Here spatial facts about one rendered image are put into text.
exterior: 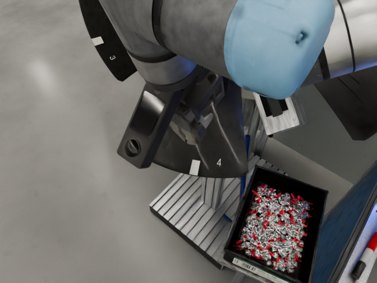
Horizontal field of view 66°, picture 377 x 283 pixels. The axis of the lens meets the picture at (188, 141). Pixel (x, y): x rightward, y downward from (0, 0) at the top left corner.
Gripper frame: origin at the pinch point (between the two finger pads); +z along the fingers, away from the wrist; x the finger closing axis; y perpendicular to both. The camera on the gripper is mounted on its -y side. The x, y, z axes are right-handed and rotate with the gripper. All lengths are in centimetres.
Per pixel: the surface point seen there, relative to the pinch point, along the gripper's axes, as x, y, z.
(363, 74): -18.1, 22.3, -6.2
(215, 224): 3, -4, 100
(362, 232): -34.2, 9.6, 21.8
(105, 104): 116, 16, 115
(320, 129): -12, 67, 99
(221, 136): -1.7, 6.7, 7.9
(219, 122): 0.0, 8.3, 6.1
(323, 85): -14.3, 17.5, -6.5
